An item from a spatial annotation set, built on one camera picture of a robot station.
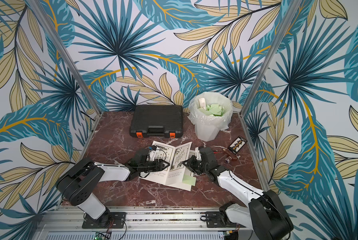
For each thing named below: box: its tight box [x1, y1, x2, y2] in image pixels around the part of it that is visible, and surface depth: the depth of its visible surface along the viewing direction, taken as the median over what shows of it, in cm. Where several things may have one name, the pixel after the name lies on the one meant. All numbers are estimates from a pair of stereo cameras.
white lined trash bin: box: [187, 91, 233, 142], surface depth 92 cm
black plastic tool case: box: [130, 104, 184, 139], surface depth 106 cm
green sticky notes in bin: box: [198, 103, 225, 117], surface depth 97 cm
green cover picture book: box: [139, 140, 193, 192], surface depth 88 cm
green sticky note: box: [182, 175, 197, 187], surface depth 88 cm
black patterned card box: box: [228, 135, 248, 155], surface depth 102 cm
